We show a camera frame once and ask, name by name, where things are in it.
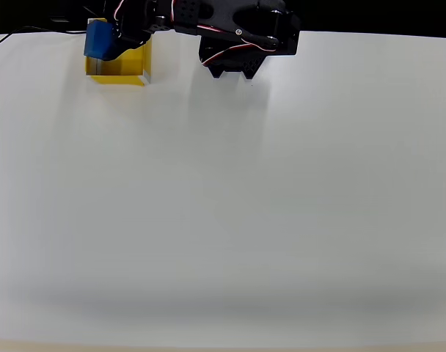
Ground blue block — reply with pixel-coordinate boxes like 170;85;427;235
83;19;118;62

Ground yellow open box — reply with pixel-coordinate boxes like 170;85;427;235
84;17;153;88

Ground thin black cable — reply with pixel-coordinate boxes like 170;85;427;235
0;24;88;52

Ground red white servo wire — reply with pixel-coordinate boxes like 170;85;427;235
202;24;279;67

